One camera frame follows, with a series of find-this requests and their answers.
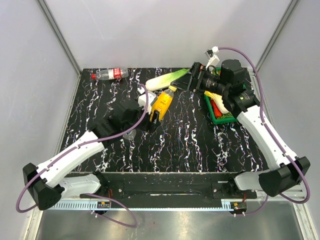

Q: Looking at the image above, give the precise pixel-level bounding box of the clear blue-cap water bottle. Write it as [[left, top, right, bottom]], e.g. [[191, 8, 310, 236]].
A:
[[123, 129, 137, 141]]

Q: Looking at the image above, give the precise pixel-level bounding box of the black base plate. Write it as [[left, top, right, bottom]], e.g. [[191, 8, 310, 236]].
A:
[[94, 172, 257, 209]]

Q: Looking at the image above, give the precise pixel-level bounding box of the red-label soda bottle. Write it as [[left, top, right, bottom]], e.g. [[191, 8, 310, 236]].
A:
[[91, 68, 129, 81]]

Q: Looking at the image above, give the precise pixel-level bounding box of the green plastic basket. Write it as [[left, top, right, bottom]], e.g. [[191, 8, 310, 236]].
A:
[[204, 93, 238, 125]]

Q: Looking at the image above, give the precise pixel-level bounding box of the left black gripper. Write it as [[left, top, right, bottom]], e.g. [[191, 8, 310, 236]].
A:
[[123, 103, 161, 134]]

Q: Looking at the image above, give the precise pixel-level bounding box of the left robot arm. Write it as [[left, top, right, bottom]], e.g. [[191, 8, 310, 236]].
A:
[[22, 103, 160, 211]]

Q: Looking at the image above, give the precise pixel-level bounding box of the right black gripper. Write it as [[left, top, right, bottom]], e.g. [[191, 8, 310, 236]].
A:
[[171, 61, 229, 96]]

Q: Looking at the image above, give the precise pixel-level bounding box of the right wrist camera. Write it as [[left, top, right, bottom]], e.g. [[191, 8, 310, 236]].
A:
[[205, 46, 220, 69]]

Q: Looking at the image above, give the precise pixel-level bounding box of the yellow juice bottle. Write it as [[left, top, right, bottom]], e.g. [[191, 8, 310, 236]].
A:
[[151, 86, 177, 121]]

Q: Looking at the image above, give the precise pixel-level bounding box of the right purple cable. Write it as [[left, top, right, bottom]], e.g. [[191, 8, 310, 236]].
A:
[[217, 46, 311, 217]]

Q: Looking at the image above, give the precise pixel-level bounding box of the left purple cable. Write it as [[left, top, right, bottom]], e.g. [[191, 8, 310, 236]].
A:
[[15, 83, 150, 228]]

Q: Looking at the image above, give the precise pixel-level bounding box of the purple cable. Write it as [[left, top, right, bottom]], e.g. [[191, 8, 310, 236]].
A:
[[217, 46, 311, 217], [15, 83, 150, 228]]

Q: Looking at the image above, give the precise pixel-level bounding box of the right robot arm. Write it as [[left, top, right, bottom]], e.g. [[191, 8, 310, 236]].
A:
[[171, 59, 311, 198]]

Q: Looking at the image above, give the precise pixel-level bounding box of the toy orange carrot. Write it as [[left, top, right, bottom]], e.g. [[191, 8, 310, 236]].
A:
[[210, 99, 223, 119]]

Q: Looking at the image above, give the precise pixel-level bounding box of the toy napa cabbage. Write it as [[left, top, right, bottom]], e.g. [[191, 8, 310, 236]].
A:
[[145, 71, 177, 92]]

